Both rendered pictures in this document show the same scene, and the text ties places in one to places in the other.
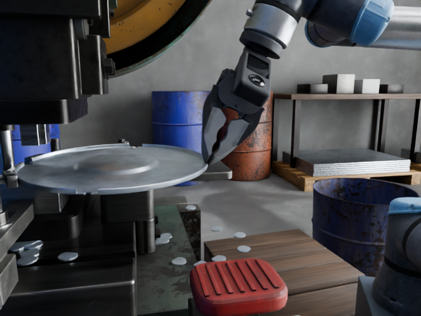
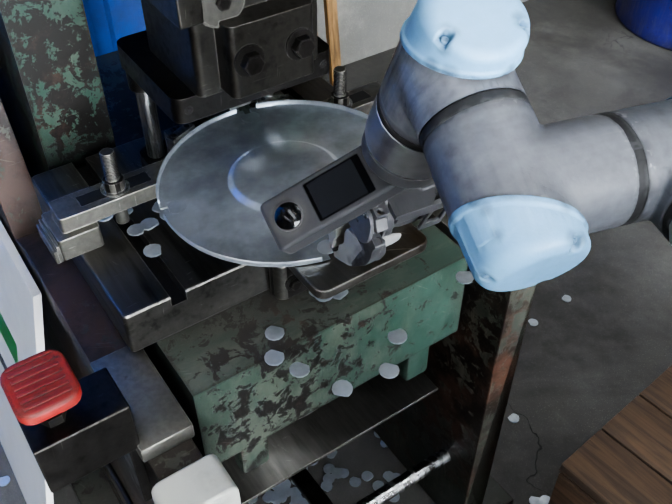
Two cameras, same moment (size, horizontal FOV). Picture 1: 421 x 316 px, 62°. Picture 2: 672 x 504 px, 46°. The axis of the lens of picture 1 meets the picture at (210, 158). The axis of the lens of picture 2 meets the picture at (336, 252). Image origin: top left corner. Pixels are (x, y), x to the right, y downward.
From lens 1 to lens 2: 77 cm
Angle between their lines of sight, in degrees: 66
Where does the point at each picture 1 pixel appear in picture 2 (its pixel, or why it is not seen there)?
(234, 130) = (349, 243)
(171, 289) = (211, 351)
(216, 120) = not seen: hidden behind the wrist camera
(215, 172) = (305, 278)
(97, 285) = (110, 297)
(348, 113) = not seen: outside the picture
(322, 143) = not seen: outside the picture
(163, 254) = (285, 311)
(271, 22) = (371, 132)
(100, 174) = (229, 186)
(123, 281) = (120, 311)
